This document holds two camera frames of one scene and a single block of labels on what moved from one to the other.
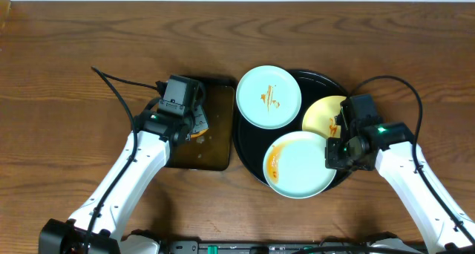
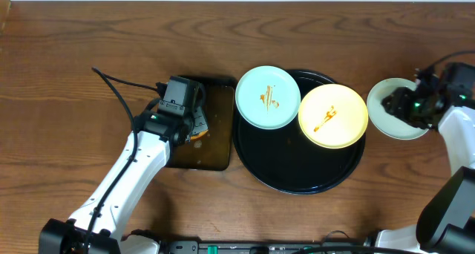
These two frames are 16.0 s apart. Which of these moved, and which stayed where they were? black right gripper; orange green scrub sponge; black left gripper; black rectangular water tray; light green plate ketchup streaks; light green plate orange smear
Moved: black right gripper; light green plate orange smear
Stayed: black left gripper; black rectangular water tray; orange green scrub sponge; light green plate ketchup streaks
